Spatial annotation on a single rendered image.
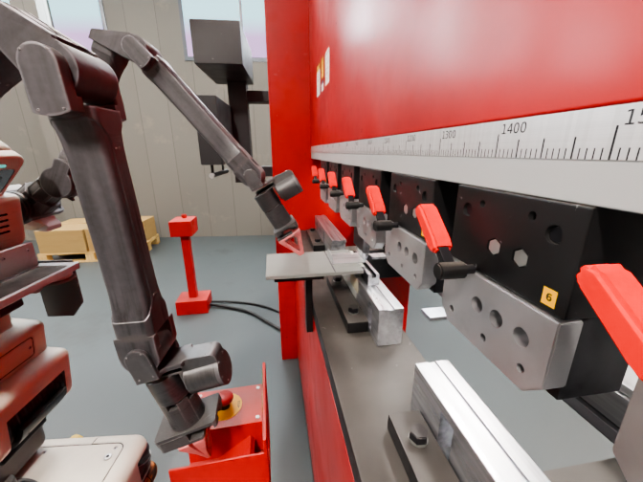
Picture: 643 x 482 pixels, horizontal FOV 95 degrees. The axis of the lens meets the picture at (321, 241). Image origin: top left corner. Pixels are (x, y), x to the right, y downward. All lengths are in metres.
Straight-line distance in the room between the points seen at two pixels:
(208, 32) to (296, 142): 0.70
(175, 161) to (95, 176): 4.64
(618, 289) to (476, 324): 0.17
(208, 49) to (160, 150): 3.41
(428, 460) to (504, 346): 0.24
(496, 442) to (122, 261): 0.53
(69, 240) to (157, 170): 1.49
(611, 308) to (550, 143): 0.13
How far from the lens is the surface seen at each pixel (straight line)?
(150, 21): 5.39
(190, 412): 0.61
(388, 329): 0.73
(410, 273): 0.49
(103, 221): 0.48
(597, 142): 0.27
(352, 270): 0.82
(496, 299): 0.33
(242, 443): 0.75
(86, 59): 0.48
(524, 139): 0.31
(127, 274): 0.49
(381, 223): 0.50
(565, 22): 0.31
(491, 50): 0.37
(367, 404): 0.61
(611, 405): 0.67
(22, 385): 1.03
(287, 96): 1.69
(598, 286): 0.22
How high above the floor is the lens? 1.31
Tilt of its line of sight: 17 degrees down
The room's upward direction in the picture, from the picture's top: straight up
